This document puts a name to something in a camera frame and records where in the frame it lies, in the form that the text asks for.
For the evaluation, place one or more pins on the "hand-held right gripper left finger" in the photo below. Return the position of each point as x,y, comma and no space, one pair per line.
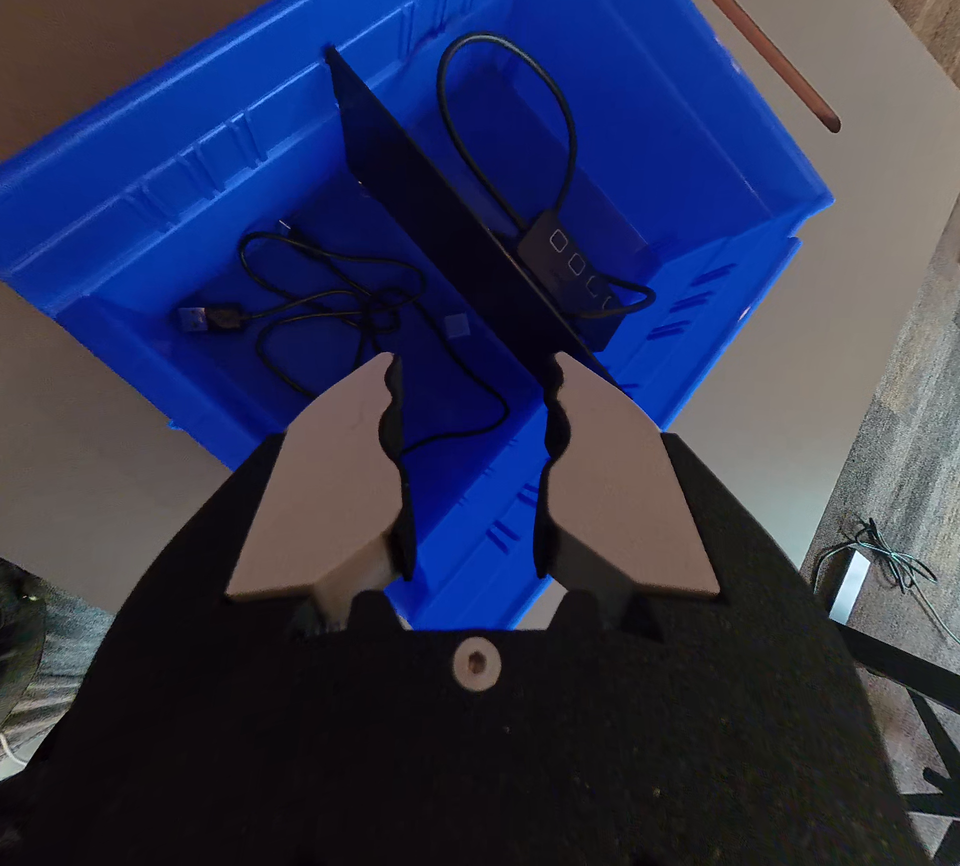
322,506

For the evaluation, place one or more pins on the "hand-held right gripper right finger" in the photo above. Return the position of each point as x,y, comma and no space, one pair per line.
630,506

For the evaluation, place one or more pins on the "blue plastic bin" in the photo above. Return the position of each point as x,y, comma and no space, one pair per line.
675,131

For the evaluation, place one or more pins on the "white power strip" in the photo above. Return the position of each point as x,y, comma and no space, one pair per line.
847,585

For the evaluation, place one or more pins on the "black desk leg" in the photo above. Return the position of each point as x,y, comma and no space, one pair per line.
900,663

